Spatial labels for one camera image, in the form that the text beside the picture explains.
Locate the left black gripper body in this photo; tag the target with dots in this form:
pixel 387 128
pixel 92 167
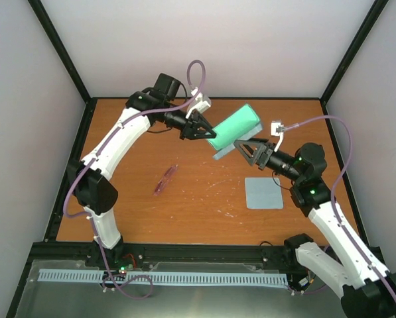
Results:
pixel 187 126

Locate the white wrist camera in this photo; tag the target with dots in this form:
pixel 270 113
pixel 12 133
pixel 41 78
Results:
pixel 199 103
pixel 278 129

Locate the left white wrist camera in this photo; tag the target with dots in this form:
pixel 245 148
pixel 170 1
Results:
pixel 199 103

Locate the light blue slotted cable duct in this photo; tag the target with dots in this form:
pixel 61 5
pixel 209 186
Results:
pixel 171 278

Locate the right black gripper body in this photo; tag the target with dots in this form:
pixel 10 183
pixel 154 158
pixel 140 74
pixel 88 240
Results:
pixel 264 161

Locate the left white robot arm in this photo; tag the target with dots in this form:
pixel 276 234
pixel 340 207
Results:
pixel 89 178

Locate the light blue cleaning cloth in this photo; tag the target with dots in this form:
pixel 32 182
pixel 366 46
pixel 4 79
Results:
pixel 263 193

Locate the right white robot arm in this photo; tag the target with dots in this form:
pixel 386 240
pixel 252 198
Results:
pixel 364 285

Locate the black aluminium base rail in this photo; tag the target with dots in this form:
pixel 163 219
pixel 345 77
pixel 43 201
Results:
pixel 270 257

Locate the grey glasses case green lining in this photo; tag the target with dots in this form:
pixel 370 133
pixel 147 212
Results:
pixel 241 125

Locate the black enclosure frame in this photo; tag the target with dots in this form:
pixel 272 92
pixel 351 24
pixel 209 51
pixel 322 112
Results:
pixel 56 216

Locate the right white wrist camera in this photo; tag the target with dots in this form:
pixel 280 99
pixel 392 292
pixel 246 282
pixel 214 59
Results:
pixel 278 129

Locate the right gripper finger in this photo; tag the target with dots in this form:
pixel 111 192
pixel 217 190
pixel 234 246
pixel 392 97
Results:
pixel 252 142
pixel 249 153

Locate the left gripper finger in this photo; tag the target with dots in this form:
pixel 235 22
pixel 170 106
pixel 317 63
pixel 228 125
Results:
pixel 196 135
pixel 199 123

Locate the pink translucent sunglasses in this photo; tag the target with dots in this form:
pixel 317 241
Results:
pixel 165 179

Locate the clear plastic sheet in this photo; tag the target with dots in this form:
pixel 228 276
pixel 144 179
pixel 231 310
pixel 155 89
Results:
pixel 141 298

